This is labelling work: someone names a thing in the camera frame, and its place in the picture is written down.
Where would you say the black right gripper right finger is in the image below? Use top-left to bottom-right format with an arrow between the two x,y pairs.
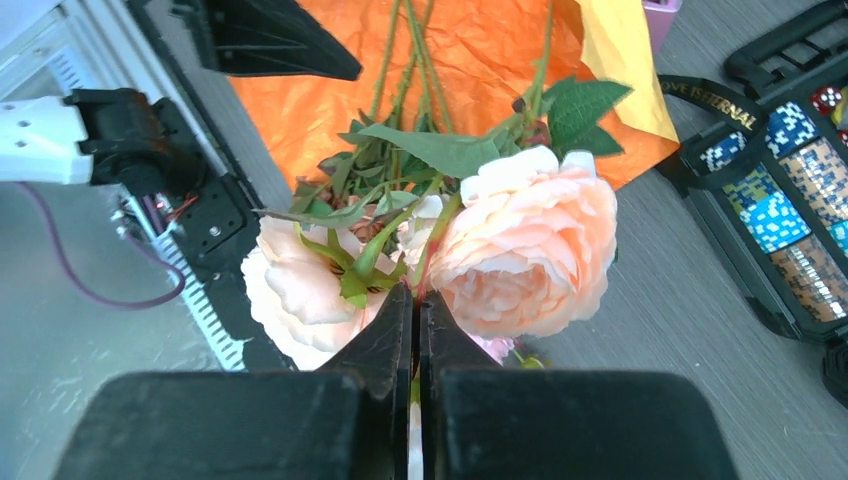
419,292 -> 738,479

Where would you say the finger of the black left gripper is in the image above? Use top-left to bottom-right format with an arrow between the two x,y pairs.
170,0 -> 362,81

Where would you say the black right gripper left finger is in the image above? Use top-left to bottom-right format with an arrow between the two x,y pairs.
54,285 -> 413,479

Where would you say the peach rose flower stem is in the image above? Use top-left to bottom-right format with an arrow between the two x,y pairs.
397,0 -> 634,340

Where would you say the orange yellow wrapping paper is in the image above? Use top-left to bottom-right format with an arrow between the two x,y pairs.
230,0 -> 678,188

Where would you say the orange flower bouquet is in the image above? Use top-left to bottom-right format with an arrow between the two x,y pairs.
239,0 -> 551,372

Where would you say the black printed ribbon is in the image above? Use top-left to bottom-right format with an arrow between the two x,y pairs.
657,74 -> 769,193

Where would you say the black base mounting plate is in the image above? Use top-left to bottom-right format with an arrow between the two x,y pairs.
127,1 -> 296,372

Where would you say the black open poker case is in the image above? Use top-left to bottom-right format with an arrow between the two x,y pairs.
673,1 -> 847,402

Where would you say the pink metronome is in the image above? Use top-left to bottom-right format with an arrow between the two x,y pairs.
642,0 -> 682,54

